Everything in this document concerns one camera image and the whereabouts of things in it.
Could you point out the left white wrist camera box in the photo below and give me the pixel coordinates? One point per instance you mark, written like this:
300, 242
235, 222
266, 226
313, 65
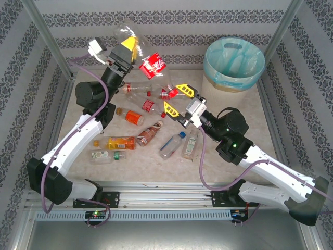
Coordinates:
95, 50

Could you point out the orange NFC label bottle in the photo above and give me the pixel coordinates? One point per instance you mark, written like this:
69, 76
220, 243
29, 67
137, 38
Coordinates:
132, 117

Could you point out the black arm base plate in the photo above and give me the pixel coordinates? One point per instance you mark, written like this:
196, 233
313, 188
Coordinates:
221, 199
112, 199

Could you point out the blue plastic bin liner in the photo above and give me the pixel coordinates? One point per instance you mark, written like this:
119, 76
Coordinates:
234, 62

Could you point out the small red label cola bottle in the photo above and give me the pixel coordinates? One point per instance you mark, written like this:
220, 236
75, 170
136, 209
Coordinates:
148, 106

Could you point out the large clear cola bottle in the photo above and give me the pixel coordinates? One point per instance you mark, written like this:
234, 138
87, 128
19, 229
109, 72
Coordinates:
152, 66

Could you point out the aluminium table side rail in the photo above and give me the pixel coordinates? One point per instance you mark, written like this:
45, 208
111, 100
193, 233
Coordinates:
68, 86
269, 109

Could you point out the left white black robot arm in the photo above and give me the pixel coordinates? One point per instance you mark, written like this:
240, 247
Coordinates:
72, 145

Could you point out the small circuit board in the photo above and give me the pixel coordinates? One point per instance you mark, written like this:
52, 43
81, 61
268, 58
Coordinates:
96, 214
239, 213

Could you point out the yellow orange juice bottle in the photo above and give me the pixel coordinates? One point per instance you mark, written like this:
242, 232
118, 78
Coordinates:
119, 143

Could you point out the aluminium frame post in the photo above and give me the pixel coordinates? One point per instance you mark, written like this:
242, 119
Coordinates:
49, 39
283, 26

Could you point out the white plastic bin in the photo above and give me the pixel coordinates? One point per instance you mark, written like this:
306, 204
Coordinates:
223, 101

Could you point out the tan tape band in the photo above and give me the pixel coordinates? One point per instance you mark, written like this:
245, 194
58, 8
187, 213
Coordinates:
229, 88

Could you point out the clear bottle green white label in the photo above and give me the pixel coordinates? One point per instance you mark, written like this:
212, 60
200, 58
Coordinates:
190, 145

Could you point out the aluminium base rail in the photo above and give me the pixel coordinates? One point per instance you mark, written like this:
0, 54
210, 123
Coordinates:
166, 195

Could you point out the clear bottle gold flower label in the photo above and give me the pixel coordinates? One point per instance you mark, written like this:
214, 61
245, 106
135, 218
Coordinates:
138, 92

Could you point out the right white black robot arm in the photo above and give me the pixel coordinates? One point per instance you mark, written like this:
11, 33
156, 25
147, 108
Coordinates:
270, 195

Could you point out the grey metal panel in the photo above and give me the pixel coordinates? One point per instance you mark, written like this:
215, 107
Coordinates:
166, 237

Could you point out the slim clear bottle red label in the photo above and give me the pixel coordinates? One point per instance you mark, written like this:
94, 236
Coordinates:
164, 96

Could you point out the clear bottle green leaf label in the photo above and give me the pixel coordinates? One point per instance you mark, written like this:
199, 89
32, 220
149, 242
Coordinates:
100, 156

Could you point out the clear bottle blue cap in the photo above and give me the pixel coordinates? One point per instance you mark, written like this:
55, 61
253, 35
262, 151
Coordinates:
170, 147

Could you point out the brown tea bottle beige cap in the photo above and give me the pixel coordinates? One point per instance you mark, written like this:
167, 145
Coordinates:
147, 135

